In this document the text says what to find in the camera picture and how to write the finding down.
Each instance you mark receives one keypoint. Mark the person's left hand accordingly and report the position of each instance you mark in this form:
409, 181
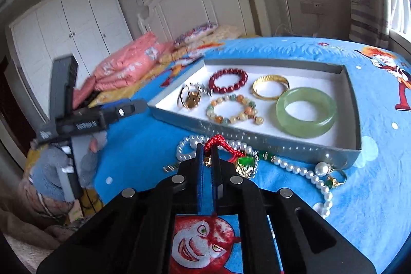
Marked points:
45, 171

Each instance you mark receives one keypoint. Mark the beige fleece cloth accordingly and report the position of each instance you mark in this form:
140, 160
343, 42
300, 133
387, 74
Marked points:
25, 238

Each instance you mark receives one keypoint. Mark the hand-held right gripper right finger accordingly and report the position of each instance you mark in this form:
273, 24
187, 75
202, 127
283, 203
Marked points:
216, 171

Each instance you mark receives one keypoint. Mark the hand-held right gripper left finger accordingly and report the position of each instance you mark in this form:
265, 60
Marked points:
200, 171

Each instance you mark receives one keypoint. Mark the blue cartoon bedsheet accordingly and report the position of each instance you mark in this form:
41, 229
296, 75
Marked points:
369, 197

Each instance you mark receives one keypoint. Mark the pink folded quilt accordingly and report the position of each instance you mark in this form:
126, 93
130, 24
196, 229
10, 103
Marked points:
128, 65

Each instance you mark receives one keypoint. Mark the pale yellow pillow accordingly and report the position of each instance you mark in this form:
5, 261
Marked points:
228, 31

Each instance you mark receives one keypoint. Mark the patterned red white pillow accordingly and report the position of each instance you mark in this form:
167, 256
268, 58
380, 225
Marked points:
196, 33

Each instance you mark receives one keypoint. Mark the silver filigree bangle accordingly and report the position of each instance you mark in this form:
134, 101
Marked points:
204, 88

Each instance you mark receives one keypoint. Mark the green jade bangle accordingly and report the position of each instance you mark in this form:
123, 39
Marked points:
289, 126

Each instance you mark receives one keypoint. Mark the white grey shallow tray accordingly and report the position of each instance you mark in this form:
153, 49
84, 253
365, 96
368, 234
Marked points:
231, 69

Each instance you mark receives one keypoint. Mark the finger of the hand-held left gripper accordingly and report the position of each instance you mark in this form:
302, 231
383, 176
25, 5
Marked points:
125, 112

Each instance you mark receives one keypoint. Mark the white wall socket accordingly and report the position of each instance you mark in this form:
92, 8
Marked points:
311, 7

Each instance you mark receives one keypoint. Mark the white wardrobe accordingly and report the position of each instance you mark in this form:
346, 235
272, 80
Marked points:
64, 30

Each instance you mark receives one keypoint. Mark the plain gold bangle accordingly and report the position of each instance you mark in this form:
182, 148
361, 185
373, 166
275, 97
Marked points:
268, 97

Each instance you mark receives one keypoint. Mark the white wooden headboard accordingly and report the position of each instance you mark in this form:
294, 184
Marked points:
192, 4

